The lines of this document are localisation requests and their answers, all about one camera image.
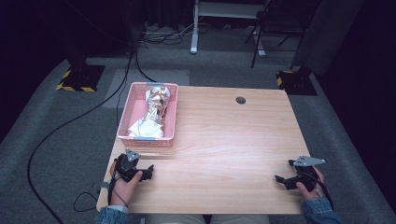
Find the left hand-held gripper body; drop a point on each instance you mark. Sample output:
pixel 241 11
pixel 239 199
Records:
pixel 126 166

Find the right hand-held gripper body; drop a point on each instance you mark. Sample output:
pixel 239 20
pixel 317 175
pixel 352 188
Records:
pixel 306 175

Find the person's right hand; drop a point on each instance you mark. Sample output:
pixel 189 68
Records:
pixel 309 191

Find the person's left hand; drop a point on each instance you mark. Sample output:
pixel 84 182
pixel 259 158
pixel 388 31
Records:
pixel 124 188

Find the grey table edge clamp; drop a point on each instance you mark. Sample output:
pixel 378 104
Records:
pixel 104 184

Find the white crumpled paper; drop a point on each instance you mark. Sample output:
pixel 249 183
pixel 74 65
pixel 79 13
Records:
pixel 146 129

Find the pink plastic basket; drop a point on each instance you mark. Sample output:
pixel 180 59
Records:
pixel 134 118

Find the silver foil bag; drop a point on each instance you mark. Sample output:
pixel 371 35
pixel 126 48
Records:
pixel 157 102

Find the black stand base striped edge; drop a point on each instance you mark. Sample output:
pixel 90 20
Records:
pixel 297 82
pixel 82 77

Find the grey hanging curtain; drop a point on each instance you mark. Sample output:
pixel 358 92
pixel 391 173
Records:
pixel 327 34

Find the black chair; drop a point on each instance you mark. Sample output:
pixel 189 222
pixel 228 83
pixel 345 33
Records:
pixel 274 21

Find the white metal desk frame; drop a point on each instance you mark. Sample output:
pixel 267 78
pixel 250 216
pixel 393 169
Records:
pixel 194 31

